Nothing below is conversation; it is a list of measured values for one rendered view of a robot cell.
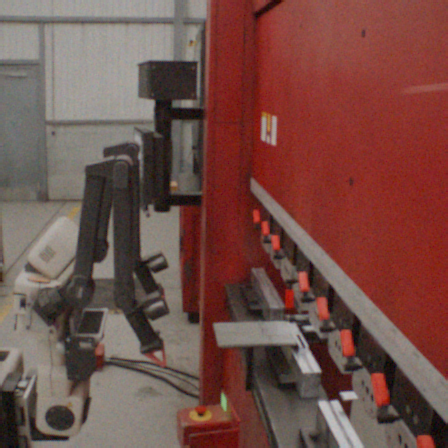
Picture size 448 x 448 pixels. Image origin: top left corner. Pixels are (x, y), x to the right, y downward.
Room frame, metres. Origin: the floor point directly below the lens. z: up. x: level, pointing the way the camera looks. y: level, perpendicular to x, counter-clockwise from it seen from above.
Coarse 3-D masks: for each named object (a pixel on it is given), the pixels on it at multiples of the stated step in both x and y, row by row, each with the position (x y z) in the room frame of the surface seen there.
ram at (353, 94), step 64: (320, 0) 1.57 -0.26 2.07; (384, 0) 1.11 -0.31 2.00; (256, 64) 2.59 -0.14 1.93; (320, 64) 1.55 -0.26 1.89; (384, 64) 1.09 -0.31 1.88; (256, 128) 2.54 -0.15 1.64; (320, 128) 1.52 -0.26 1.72; (384, 128) 1.07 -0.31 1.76; (256, 192) 2.48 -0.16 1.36; (320, 192) 1.49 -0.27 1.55; (384, 192) 1.05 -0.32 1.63; (384, 256) 1.02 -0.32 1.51
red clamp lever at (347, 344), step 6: (342, 330) 1.11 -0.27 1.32; (348, 330) 1.11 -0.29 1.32; (342, 336) 1.10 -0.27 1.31; (348, 336) 1.10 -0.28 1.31; (342, 342) 1.09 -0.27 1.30; (348, 342) 1.09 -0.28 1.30; (342, 348) 1.09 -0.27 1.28; (348, 348) 1.08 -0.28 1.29; (348, 354) 1.07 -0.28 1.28; (348, 360) 1.06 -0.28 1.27; (348, 366) 1.04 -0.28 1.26; (354, 366) 1.04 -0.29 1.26; (360, 366) 1.05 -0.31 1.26
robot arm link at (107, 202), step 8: (112, 144) 1.98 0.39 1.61; (120, 144) 1.92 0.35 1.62; (128, 144) 1.92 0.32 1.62; (136, 144) 1.92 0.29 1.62; (104, 152) 1.91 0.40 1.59; (112, 152) 1.91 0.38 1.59; (120, 152) 1.92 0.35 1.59; (104, 200) 1.92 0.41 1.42; (104, 208) 1.92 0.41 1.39; (104, 216) 1.92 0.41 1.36; (104, 224) 1.92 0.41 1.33; (104, 232) 1.92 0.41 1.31; (96, 248) 1.90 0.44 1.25; (104, 248) 1.90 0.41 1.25; (96, 256) 1.90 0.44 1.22; (104, 256) 1.90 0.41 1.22
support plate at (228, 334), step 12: (216, 324) 1.85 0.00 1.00; (228, 324) 1.85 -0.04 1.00; (240, 324) 1.85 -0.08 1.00; (252, 324) 1.85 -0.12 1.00; (264, 324) 1.85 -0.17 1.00; (276, 324) 1.86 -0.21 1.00; (216, 336) 1.74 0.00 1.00; (228, 336) 1.75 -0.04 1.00; (240, 336) 1.75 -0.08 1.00; (252, 336) 1.75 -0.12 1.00; (264, 336) 1.75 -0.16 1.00; (276, 336) 1.75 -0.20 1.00; (288, 336) 1.76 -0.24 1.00
